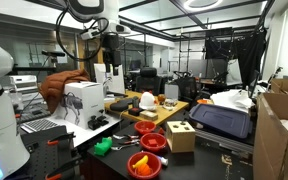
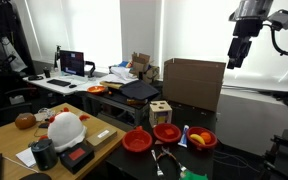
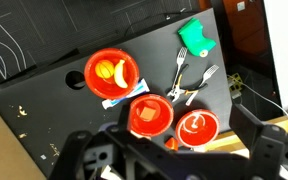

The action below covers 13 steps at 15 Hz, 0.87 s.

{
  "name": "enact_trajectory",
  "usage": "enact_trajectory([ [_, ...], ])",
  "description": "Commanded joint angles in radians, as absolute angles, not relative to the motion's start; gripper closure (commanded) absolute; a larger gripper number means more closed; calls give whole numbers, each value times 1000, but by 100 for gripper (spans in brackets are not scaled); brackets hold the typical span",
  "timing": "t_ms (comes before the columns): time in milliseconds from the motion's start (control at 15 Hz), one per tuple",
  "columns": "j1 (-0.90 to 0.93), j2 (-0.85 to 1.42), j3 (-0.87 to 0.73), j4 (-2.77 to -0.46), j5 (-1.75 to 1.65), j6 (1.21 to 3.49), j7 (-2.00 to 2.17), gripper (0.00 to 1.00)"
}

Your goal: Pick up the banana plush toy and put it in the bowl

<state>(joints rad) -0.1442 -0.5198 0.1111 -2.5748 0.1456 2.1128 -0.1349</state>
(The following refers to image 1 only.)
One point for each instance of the glass jar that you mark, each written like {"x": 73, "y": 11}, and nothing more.
{"x": 170, "y": 104}

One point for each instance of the black camera on stand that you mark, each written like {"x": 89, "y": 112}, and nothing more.
{"x": 52, "y": 53}

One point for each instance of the white rounded helmet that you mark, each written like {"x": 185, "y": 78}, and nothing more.
{"x": 147, "y": 101}

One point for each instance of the red toy block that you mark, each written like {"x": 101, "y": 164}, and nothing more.
{"x": 153, "y": 142}

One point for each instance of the black office chair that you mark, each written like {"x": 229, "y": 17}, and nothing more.
{"x": 148, "y": 81}

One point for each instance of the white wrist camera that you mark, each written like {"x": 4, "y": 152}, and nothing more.
{"x": 90, "y": 33}

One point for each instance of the white box with robot dog print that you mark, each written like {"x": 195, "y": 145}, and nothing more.
{"x": 84, "y": 103}

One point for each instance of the orange bowl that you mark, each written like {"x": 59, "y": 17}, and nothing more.
{"x": 204, "y": 101}

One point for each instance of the grey computer keyboard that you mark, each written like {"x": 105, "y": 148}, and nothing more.
{"x": 39, "y": 125}

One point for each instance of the blue plastic bin lid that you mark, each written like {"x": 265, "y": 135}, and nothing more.
{"x": 220, "y": 120}

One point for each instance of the yellow wooden desk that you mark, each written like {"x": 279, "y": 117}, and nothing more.
{"x": 165, "y": 113}

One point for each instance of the silver metal fork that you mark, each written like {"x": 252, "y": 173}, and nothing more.
{"x": 118, "y": 137}
{"x": 117, "y": 147}

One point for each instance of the white monitor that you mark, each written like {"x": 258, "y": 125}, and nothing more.
{"x": 117, "y": 83}

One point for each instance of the black box with red top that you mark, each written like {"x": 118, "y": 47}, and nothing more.
{"x": 135, "y": 111}

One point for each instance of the wooden shape sorter box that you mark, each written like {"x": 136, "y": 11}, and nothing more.
{"x": 180, "y": 138}

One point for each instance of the orange yellow toy fruit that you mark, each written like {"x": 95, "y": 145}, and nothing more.
{"x": 144, "y": 170}

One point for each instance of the green plastic toy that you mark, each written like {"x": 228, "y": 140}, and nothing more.
{"x": 102, "y": 147}

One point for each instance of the large cardboard box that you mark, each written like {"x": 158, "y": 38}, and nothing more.
{"x": 270, "y": 146}

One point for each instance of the black perforated board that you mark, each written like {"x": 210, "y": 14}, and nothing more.
{"x": 40, "y": 156}

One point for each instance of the large red plastic bowl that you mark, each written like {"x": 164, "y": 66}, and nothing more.
{"x": 155, "y": 166}

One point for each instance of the white printer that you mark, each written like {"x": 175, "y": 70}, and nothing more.
{"x": 24, "y": 83}

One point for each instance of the black curtain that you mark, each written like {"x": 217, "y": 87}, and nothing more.
{"x": 247, "y": 53}

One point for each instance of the brown puffer jacket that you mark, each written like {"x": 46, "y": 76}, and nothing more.
{"x": 55, "y": 86}

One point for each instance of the grey box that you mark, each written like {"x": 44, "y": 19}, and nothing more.
{"x": 171, "y": 91}

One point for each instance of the black mesh chair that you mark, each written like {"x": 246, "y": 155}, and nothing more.
{"x": 186, "y": 89}

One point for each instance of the small tan box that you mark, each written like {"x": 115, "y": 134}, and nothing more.
{"x": 149, "y": 115}

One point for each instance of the white blue toothpaste tube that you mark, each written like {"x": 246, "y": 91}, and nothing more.
{"x": 163, "y": 161}

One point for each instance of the black pouch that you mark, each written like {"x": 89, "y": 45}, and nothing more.
{"x": 120, "y": 105}

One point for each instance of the small cardboard box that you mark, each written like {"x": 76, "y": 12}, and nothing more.
{"x": 285, "y": 86}

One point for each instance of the black controller device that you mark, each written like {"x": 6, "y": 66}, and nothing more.
{"x": 97, "y": 122}

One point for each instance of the black clamp with orange trigger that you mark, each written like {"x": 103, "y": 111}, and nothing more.
{"x": 62, "y": 137}
{"x": 64, "y": 165}

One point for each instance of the white plastic bag pile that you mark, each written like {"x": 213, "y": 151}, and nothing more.
{"x": 232, "y": 99}

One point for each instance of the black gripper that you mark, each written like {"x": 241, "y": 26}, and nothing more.
{"x": 111, "y": 50}

